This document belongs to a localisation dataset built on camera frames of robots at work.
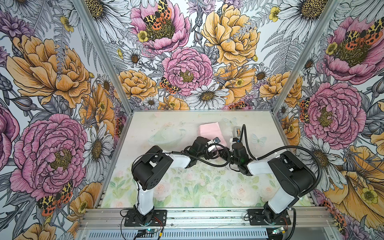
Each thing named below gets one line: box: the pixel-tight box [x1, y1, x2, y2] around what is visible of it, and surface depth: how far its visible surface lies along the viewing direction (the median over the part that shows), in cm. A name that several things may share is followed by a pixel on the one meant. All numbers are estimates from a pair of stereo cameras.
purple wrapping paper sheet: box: [198, 122, 228, 147], surface depth 103 cm
